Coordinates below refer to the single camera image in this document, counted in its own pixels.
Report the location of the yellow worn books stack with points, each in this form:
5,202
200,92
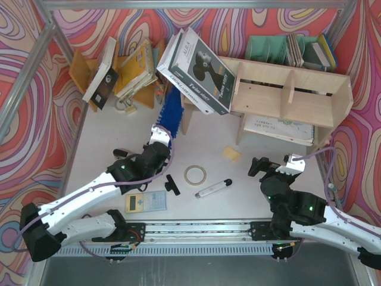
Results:
136,72

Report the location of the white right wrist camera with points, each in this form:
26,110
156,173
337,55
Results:
294,165

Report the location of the brown card stack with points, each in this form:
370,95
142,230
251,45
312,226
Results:
294,51

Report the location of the white Chokladfabriken book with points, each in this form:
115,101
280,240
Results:
163,67

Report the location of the yellow sticky note pad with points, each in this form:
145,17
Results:
231,154

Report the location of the green desk organiser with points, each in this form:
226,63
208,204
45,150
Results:
273,49

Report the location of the blue microfibre duster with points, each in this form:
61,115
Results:
171,113

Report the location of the padlock with ring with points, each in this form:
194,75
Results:
125,105

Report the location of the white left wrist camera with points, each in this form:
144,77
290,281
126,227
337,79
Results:
161,135

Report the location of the spiral notebook under shelf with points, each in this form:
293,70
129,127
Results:
300,133

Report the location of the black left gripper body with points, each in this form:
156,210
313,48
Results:
159,152

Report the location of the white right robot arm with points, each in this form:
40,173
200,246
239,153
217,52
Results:
303,215

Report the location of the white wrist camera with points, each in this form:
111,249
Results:
161,135
294,165

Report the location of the yellow wooden book stand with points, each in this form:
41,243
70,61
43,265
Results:
80,71

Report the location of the pencils bundle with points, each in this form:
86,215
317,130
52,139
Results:
161,91

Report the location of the wooden bookshelf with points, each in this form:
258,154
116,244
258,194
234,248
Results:
316,98

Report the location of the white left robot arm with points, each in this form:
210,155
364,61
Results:
47,228

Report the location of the beige calculator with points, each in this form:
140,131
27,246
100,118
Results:
142,202

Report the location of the masking tape roll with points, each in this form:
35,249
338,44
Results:
195,175

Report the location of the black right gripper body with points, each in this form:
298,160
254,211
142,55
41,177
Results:
268,168

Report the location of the grey book in organiser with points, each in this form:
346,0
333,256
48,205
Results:
314,57

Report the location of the black T-shaped plastic piece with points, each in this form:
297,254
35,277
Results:
170,185

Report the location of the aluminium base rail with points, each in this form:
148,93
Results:
187,238

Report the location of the blue yellow book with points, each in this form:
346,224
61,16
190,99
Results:
325,44

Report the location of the white book with black cover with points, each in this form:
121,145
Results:
103,76

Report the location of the black white Twins story book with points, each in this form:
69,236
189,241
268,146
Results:
203,72

